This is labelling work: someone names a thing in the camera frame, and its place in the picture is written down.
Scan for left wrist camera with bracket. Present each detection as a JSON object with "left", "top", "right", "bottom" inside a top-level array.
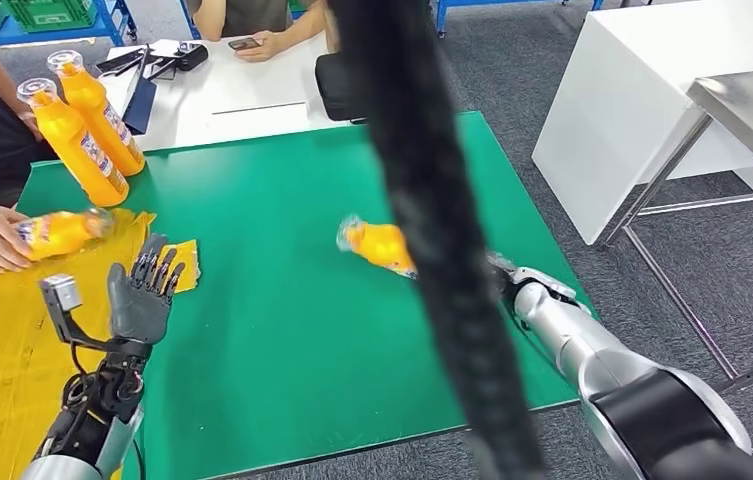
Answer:
[{"left": 39, "top": 274, "right": 119, "bottom": 352}]

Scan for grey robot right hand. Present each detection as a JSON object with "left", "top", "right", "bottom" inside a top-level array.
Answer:
[{"left": 485, "top": 251, "right": 518, "bottom": 293}]

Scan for black carrying case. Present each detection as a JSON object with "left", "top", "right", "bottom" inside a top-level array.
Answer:
[{"left": 314, "top": 51, "right": 371, "bottom": 125}]

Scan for dark blue folder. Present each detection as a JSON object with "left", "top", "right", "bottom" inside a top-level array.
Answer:
[{"left": 121, "top": 46, "right": 159, "bottom": 136}]

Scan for person's left hand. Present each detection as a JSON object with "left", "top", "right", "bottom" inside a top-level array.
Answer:
[
  {"left": 234, "top": 30, "right": 287, "bottom": 64},
  {"left": 16, "top": 111, "right": 45, "bottom": 142}
]

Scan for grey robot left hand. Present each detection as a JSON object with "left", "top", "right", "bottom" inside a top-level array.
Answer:
[{"left": 106, "top": 233, "right": 187, "bottom": 346}]

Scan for blue metal cart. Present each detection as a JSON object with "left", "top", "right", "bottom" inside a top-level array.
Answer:
[
  {"left": 434, "top": 0, "right": 608, "bottom": 38},
  {"left": 0, "top": 0, "right": 139, "bottom": 49}
]

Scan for white cabinet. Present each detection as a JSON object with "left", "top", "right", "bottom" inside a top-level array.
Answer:
[{"left": 531, "top": 0, "right": 753, "bottom": 247}]

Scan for orange detergent bottle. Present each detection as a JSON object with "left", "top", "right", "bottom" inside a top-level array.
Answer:
[
  {"left": 45, "top": 49, "right": 147, "bottom": 178},
  {"left": 0, "top": 207, "right": 114, "bottom": 278},
  {"left": 336, "top": 215, "right": 419, "bottom": 280},
  {"left": 16, "top": 77, "right": 131, "bottom": 209}
]

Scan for black folded tripod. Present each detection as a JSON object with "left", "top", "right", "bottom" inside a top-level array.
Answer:
[{"left": 94, "top": 44, "right": 179, "bottom": 82}]

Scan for black braided cable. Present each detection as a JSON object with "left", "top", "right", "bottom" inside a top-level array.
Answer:
[{"left": 326, "top": 0, "right": 550, "bottom": 480}]

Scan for steel table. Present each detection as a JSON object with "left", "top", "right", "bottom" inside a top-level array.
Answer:
[{"left": 597, "top": 60, "right": 753, "bottom": 393}]

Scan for black cylindrical device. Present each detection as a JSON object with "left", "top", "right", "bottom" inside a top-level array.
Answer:
[{"left": 173, "top": 42, "right": 210, "bottom": 73}]

